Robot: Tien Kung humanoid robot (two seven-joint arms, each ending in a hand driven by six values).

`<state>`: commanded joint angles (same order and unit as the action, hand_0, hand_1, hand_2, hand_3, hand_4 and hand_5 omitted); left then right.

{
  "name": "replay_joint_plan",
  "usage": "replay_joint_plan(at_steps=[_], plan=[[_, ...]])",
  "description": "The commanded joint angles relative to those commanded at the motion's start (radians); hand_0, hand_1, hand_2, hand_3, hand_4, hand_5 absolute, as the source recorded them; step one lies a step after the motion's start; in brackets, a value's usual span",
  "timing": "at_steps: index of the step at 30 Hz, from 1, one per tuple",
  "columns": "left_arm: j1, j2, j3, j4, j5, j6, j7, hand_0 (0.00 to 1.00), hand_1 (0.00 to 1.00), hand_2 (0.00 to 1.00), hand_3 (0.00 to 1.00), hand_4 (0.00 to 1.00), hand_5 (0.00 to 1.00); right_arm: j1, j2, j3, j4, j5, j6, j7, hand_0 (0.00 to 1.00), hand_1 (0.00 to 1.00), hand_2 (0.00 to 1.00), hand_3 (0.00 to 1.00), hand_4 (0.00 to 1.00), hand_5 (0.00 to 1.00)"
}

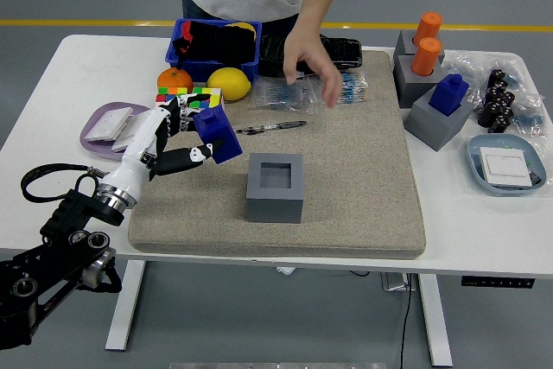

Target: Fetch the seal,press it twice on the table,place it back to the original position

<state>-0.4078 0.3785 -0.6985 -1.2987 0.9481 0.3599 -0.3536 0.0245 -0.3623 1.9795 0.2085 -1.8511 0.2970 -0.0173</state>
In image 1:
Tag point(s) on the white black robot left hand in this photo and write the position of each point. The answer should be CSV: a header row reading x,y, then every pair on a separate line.
x,y
138,153

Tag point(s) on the person's left hand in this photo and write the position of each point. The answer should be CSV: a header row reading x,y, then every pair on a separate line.
x,y
309,53

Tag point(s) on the blue square seal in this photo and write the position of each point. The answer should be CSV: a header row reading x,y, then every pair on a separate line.
x,y
447,94
220,135

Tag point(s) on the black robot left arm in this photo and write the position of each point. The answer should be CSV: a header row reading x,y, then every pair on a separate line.
x,y
65,218

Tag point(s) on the grey seal holder block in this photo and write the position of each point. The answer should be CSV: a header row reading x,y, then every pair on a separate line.
x,y
408,84
404,45

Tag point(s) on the orange cylinder seal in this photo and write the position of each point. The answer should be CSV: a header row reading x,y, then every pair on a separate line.
x,y
428,25
425,58

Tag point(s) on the grey square seal holder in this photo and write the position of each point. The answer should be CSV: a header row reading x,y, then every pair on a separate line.
x,y
274,209
432,127

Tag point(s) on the black wrapped flat package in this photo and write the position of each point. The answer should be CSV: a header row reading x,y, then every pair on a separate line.
x,y
345,51

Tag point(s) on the purple shallow tray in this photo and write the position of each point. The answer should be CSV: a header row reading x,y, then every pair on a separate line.
x,y
97,147

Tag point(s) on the clear bag of blue resistors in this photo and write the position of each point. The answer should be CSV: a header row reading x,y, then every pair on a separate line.
x,y
276,97
354,88

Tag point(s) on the multicolour puzzle cube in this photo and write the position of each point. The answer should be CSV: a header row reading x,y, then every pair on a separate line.
x,y
214,97
170,91

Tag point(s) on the yellow item in bin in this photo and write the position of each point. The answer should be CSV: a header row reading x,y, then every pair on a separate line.
x,y
242,25

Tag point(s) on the black silver pen tool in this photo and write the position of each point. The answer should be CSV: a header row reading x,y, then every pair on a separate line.
x,y
289,124

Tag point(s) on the orange fruit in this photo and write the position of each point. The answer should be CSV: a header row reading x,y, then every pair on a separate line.
x,y
173,80

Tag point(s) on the yellow lemon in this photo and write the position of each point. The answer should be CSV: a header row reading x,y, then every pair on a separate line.
x,y
229,83

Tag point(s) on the black cloth with red patch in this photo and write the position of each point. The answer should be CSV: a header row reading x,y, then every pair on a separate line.
x,y
216,40

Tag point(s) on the blue plastic bin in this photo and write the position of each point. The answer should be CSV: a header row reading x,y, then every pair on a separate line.
x,y
203,70

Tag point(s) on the grey-brown table mat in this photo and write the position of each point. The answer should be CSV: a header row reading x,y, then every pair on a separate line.
x,y
345,170

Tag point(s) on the white table leg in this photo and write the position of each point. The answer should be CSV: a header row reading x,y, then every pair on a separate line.
x,y
125,308
436,321

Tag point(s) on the clear bag of small parts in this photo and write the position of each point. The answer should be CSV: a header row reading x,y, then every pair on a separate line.
x,y
468,66

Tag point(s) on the black cylinder capacitor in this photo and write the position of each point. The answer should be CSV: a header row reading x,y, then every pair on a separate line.
x,y
499,125
493,96
497,78
507,101
487,113
504,113

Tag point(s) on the blue-grey shallow tray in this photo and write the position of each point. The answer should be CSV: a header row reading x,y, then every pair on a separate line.
x,y
475,161

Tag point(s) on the grey box under table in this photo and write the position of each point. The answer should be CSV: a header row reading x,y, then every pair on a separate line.
x,y
395,282

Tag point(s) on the small green circuit part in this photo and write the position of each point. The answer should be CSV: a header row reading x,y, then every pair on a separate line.
x,y
535,179

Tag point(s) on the black table control panel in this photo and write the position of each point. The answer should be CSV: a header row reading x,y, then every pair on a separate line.
x,y
497,282

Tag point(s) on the white switch panel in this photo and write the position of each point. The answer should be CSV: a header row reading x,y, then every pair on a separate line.
x,y
123,140
108,125
503,166

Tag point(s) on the small white bracket under table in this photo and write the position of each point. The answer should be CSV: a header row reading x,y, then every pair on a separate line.
x,y
286,270

